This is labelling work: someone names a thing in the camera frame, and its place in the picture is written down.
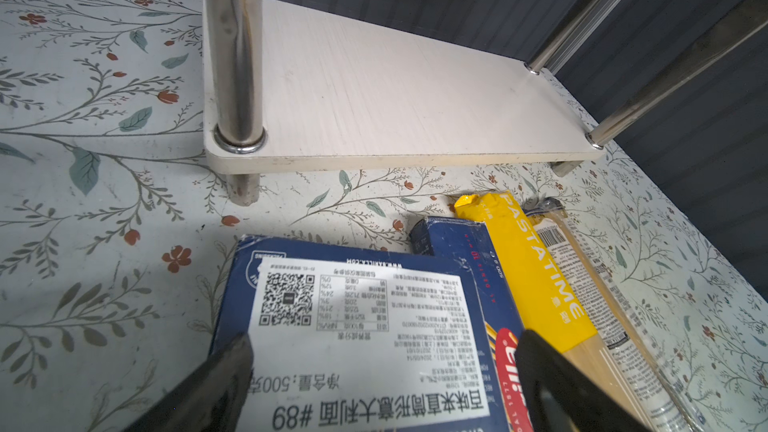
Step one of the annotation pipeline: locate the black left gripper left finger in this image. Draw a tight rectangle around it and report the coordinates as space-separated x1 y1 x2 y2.
126 333 254 431

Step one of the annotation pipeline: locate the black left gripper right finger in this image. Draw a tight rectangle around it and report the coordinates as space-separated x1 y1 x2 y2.
516 330 647 432

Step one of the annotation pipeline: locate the yellow spaghetti bag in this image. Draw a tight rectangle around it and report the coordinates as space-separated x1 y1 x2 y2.
455 193 649 426

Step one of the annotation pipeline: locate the dark blue spaghetti bag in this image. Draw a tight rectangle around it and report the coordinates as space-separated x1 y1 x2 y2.
522 197 711 431

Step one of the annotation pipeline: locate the white two-tier shelf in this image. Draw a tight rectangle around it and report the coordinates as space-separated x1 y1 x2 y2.
202 0 767 206

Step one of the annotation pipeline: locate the large blue Barilla box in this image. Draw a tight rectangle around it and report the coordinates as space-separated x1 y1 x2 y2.
212 235 508 431

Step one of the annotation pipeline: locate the slim blue Barilla spaghetti box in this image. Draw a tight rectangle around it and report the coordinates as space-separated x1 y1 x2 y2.
410 217 533 431

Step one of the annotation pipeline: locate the floral patterned table mat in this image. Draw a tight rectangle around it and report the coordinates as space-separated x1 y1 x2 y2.
1 0 767 431

